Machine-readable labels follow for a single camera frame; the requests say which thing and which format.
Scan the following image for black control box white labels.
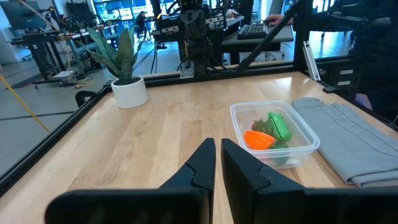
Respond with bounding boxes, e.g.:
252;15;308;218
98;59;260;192
317;57;357;93

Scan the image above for black leg work table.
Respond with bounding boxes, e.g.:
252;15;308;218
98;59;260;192
11;29;78;84

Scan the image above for green toy cucumber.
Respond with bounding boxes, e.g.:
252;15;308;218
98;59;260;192
267;111;292;143

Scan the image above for black curved handle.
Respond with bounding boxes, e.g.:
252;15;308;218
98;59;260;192
75;90;98;108

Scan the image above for green snake plant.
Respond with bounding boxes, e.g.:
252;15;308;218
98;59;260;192
79;26;144;85

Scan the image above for clear plastic tupperware container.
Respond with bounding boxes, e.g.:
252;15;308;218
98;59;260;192
229;99;321;170

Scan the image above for dark monitor screen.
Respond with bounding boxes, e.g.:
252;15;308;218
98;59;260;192
0;0;48;31

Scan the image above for person's hand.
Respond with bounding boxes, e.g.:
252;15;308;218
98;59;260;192
263;13;295;27

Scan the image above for person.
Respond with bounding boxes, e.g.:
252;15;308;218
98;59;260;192
313;0;398;124
134;11;150;41

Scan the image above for silver aluminium bracket strip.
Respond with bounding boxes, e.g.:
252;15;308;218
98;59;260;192
302;40;322;82

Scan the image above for white round plant pot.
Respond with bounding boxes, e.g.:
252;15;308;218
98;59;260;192
110;75;149;110

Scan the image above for dark green toy leafy vegetable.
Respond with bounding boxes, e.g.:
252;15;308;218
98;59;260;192
251;118;274;136

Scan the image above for black aluminium table frame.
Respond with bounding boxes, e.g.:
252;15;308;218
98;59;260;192
0;0;398;197

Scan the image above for black desk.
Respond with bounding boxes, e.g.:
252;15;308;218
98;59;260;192
221;24;295;65

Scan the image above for black keyboard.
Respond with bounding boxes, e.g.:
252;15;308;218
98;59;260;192
237;23;269;40

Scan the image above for yellow hanging cord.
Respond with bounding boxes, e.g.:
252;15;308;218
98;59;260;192
0;73;51;134

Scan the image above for grey folded cloth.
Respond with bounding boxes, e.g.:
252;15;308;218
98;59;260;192
291;96;398;189

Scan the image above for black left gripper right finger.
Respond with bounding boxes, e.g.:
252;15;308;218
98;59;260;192
220;138;398;224

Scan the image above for white flat box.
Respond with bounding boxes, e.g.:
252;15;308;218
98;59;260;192
52;70;76;79

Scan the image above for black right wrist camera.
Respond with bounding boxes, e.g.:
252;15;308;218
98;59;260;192
177;9;208;40

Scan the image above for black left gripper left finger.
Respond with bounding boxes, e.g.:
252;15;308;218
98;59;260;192
44;138;217;224

